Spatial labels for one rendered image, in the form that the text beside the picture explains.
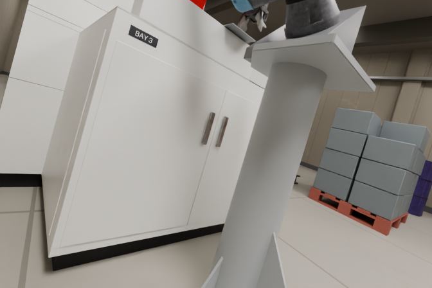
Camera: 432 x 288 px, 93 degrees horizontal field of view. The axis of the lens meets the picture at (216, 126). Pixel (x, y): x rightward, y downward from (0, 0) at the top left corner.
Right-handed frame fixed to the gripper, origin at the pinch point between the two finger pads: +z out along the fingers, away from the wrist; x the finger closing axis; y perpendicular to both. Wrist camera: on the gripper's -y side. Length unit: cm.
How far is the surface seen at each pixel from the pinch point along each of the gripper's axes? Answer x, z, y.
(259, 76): -5.2, 16.5, 12.3
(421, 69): -15, -196, 551
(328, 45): -52, 23, -28
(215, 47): -4.5, 15.7, -18.7
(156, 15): -4.0, 17.3, -44.1
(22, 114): 59, 66, -66
